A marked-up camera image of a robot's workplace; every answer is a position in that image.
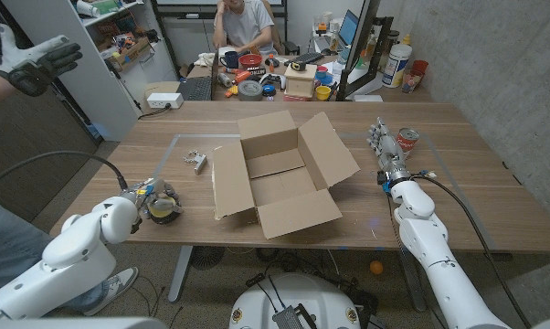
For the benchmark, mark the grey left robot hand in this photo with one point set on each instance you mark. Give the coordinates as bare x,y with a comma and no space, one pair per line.
158,189

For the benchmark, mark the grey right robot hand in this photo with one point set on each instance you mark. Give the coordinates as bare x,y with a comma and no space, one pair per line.
391,155

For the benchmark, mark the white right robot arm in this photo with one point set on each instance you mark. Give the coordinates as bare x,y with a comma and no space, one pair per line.
430,242

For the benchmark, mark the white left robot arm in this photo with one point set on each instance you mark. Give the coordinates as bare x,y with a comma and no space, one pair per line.
74,256

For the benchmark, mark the red white soup can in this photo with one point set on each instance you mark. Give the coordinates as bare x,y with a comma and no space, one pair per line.
409,141

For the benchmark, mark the patterned drinking glass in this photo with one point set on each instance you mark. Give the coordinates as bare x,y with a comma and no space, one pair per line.
411,82

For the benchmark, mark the black floor fan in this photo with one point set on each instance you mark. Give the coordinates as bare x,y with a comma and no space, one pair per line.
206,257

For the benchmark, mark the white power strip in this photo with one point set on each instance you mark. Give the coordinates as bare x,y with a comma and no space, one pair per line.
164,100

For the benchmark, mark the white canister with blue label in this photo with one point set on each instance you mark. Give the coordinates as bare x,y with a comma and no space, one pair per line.
396,65

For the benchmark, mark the red cup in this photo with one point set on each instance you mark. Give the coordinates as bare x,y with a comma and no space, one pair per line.
420,67

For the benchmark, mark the yellow cup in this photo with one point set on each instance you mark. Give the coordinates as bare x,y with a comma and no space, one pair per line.
323,92

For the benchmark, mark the blue cup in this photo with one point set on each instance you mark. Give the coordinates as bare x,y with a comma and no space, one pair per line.
322,74

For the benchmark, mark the grey white sneaker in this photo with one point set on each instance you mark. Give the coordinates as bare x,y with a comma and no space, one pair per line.
115,288

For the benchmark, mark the open cardboard box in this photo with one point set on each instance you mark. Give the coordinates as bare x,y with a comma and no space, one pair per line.
284,183

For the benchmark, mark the orange ball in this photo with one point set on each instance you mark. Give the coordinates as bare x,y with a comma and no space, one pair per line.
376,267

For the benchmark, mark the white shelf unit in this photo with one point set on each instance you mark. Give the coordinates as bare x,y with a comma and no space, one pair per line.
97,91

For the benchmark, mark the small wooden box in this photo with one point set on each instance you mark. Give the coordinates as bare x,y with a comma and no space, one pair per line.
300,82

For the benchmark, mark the black computer monitor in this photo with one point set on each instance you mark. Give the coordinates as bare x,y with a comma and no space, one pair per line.
364,36

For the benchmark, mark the yellow black measuring tape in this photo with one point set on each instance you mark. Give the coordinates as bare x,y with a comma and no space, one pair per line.
298,65

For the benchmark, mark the open laptop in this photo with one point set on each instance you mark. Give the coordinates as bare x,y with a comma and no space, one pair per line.
349,27

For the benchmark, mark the cardboard box of clutter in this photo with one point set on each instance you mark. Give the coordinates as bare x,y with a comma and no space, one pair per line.
129,54

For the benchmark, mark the blue tape roll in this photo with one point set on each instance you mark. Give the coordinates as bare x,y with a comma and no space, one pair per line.
269,90

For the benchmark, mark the white cloth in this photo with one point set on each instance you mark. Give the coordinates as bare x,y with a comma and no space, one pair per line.
205,58

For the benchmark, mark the white game controller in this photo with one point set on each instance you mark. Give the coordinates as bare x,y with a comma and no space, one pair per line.
272,81

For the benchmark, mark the orange power tool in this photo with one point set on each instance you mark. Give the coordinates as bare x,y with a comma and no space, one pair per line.
242,76

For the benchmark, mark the dark blue mug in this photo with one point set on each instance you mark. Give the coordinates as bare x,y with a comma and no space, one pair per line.
230,60

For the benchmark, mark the red bowl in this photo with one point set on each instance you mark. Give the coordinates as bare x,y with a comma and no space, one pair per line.
250,60

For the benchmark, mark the standing person in jeans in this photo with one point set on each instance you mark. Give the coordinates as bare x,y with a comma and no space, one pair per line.
5,247

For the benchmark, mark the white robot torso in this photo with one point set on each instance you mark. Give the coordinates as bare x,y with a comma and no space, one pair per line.
295,301

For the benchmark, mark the seated person in grey shirt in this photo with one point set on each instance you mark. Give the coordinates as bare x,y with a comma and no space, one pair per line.
247,23

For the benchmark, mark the black white tracking glove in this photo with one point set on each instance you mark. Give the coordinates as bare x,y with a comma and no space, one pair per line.
19,52

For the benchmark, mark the grey metal bracket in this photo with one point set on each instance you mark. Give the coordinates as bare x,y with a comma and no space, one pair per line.
200,162

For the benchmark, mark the grey duct tape roll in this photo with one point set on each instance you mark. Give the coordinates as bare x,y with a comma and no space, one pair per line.
250,90

